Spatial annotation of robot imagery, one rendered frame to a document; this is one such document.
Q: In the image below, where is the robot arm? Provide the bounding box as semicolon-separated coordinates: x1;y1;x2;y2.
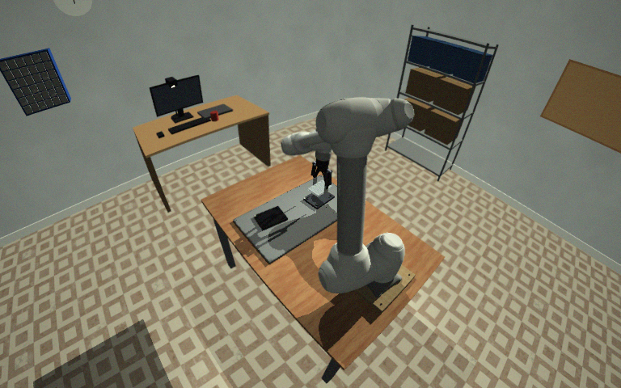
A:
281;97;414;297

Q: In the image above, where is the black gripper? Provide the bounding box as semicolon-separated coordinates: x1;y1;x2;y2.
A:
311;159;332;194

